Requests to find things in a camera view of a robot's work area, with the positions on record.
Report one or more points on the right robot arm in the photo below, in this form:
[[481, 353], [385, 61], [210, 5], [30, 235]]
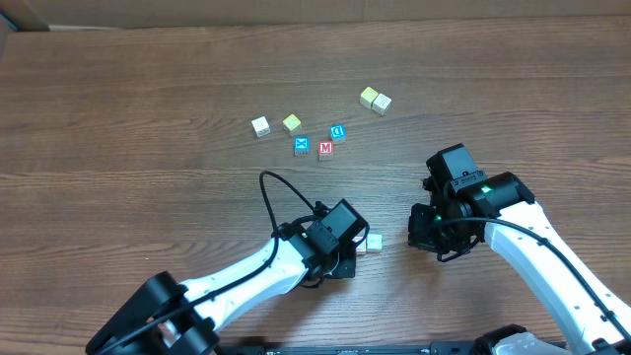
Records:
[[467, 207]]

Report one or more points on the blue letter X block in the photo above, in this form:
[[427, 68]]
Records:
[[302, 146]]

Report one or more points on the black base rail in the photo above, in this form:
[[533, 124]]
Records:
[[434, 348]]

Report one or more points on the blue letter D block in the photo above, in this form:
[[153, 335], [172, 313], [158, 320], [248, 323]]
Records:
[[338, 133]]

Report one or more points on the plain block far right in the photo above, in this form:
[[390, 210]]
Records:
[[381, 104]]

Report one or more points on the yellow block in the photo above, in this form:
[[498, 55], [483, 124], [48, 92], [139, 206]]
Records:
[[367, 97], [292, 124]]

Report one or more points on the red letter M block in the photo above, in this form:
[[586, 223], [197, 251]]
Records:
[[325, 149]]

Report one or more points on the plain block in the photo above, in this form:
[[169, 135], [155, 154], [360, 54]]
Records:
[[261, 126], [381, 104]]

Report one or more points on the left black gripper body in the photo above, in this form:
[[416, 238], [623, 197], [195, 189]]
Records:
[[346, 263]]

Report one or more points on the green letter V block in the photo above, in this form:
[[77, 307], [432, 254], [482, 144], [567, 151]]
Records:
[[374, 243]]

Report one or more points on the yellow block far right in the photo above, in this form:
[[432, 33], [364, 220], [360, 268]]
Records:
[[367, 97]]

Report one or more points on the yellow block centre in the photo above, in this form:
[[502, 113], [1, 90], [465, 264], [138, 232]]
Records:
[[292, 124]]

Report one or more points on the plain block upper left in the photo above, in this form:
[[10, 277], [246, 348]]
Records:
[[261, 126]]

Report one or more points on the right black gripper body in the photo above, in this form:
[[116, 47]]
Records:
[[422, 227]]

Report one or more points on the red letter Y block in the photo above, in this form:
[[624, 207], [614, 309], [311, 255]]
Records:
[[361, 245]]

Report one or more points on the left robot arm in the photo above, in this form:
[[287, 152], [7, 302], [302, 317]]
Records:
[[165, 316]]

